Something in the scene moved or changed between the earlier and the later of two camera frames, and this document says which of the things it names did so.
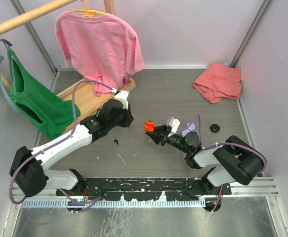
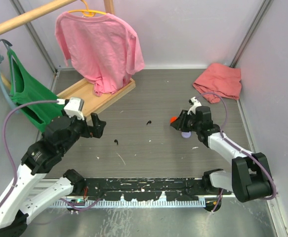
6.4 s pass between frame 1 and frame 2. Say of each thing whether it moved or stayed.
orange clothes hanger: stayed
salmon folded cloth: stayed
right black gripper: moved
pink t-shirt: stayed
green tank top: stayed
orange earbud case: moved
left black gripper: moved
